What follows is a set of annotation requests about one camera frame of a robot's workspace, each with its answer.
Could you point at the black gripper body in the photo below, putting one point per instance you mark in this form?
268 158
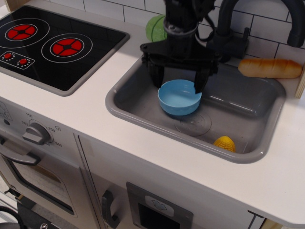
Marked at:
182 53

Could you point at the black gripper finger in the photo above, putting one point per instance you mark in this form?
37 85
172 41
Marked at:
201 79
156 73

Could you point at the yellow toy corn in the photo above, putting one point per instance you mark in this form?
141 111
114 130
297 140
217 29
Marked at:
226 143

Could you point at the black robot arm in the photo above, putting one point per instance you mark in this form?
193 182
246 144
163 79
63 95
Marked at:
182 17

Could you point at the blue plastic bowl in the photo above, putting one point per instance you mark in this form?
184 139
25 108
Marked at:
178 97

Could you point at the grey toy sink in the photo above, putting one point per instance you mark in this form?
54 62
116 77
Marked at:
242 108

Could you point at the green toy cabbage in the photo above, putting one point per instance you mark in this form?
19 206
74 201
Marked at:
154 29

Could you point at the black toy faucet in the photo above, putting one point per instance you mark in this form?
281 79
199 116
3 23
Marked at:
260 28

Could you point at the toy bread loaf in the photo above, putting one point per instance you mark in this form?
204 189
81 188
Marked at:
270 68

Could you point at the black toy stovetop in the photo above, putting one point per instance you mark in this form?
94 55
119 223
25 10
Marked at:
54 52

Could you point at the grey oven knob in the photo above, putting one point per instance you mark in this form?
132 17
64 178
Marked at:
35 133

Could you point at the grey dispenser panel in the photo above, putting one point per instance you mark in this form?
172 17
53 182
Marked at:
150 211

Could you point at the toy oven door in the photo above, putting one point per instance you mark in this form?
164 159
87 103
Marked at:
54 184

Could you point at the grey cabinet door handle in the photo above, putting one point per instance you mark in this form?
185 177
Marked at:
111 220

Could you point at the grey oven door handle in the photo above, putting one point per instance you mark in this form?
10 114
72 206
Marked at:
17 154

